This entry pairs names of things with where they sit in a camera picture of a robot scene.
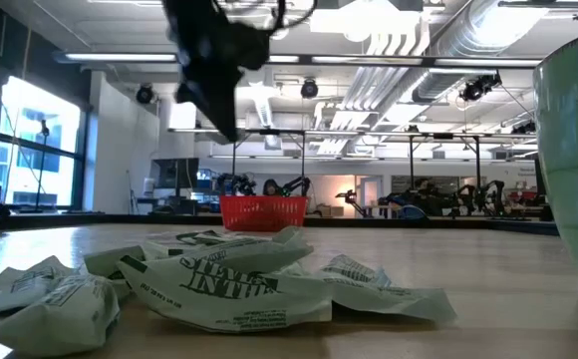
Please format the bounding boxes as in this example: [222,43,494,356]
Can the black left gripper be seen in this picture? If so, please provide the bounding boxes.
[166,14,250,145]

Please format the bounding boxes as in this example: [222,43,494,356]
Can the dark computer monitor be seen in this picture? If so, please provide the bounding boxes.
[147,157,201,191]

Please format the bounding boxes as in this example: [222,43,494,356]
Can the red plastic mesh basket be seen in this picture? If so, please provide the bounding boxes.
[218,194,310,233]

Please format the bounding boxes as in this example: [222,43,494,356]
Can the long ceiling light bar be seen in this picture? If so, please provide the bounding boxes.
[52,49,544,69]

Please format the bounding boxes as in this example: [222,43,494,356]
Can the cardboard box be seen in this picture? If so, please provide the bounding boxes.
[313,203,345,218]

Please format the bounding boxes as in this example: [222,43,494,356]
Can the white ribbed ceiling panel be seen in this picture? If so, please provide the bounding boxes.
[313,29,420,157]

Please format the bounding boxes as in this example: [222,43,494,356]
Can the large window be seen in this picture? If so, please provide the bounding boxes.
[0,74,87,211]

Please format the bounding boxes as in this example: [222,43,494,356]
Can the black tripod stand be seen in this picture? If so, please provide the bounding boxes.
[33,118,56,214]

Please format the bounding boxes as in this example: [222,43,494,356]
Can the blue round object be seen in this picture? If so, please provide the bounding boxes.
[399,202,428,220]

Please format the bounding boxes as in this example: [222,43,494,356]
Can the black background frame stand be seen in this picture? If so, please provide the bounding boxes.
[406,131,484,200]
[228,127,308,196]

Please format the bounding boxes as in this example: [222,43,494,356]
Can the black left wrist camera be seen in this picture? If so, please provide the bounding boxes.
[233,29,272,72]

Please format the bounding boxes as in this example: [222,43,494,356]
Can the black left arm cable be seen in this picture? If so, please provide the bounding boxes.
[211,0,320,31]

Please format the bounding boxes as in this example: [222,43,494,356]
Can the black aluminium table frame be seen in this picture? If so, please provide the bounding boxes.
[0,211,562,238]

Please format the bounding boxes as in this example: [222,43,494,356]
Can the silver ventilation duct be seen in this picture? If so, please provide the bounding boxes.
[411,0,544,105]

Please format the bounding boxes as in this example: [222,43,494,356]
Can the black ceiling camera cluster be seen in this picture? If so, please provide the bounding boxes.
[458,71,503,105]

